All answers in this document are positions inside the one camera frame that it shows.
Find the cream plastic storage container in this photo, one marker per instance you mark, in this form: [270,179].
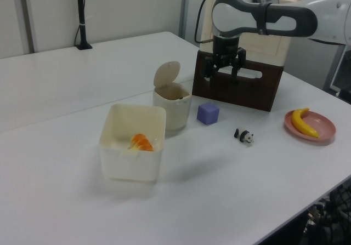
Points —
[129,165]

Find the black pole stand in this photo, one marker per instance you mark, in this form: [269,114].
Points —
[81,17]

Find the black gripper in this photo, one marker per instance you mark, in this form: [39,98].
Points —
[225,49]

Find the cream trash bin with lid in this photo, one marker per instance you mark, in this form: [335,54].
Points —
[175,113]

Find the purple foam cube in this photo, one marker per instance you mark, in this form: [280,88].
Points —
[208,114]

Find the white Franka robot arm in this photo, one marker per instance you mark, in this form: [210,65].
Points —
[227,14]

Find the grey equipment with screen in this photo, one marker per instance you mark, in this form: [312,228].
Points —
[340,75]

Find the yellow toy banana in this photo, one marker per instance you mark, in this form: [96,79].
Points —
[300,123]

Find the small panda figurine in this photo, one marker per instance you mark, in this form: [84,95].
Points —
[244,136]

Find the orange glazed bread toy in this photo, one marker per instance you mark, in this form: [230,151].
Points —
[142,143]

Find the cream and brown toy oven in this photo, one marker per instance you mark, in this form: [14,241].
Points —
[246,94]

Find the pink round plate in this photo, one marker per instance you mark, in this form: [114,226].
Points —
[325,127]

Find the dark equipment under table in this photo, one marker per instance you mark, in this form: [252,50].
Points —
[331,217]

